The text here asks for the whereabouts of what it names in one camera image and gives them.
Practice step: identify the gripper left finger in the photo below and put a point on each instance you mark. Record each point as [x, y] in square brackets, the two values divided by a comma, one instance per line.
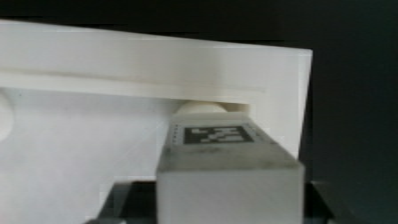
[129, 204]

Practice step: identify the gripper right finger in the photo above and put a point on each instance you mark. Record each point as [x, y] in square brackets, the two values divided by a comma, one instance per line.
[325, 210]

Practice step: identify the white square table top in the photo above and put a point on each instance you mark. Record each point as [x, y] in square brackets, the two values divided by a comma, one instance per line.
[94, 84]

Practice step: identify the white table leg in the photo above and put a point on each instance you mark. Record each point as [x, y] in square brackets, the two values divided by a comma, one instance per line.
[229, 178]

